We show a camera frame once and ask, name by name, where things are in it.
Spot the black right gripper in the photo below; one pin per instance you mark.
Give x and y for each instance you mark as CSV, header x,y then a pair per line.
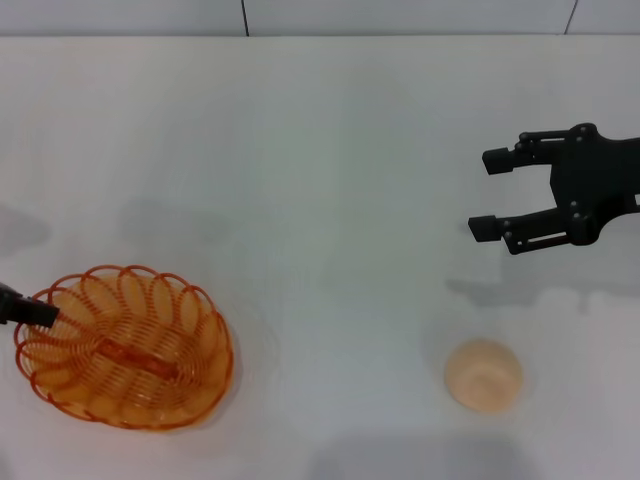
x,y
595,180

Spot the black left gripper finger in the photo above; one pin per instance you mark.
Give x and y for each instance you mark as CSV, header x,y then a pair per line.
x,y
35,312

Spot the orange woven plastic basket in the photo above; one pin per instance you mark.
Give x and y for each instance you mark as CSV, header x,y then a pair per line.
x,y
150,390

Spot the pale round bun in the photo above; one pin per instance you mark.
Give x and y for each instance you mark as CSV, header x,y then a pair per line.
x,y
484,376

